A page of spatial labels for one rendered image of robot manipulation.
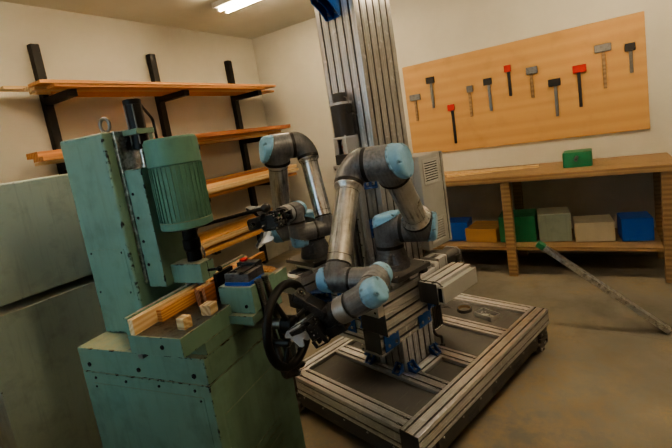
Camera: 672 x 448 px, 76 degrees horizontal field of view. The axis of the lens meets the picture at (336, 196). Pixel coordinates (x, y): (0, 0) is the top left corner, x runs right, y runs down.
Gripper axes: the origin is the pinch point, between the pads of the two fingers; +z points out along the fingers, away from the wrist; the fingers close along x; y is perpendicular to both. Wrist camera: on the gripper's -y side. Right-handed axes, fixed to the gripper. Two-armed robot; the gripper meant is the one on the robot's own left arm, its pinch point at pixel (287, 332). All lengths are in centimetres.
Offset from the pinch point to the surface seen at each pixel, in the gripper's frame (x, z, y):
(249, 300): 5.7, 10.4, -13.7
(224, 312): 2.0, 18.5, -15.3
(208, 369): -10.6, 24.1, -4.8
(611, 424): 85, -37, 123
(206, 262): 11.9, 22.5, -32.5
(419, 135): 341, 22, -28
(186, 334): -14.7, 17.4, -17.5
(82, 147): 4, 30, -89
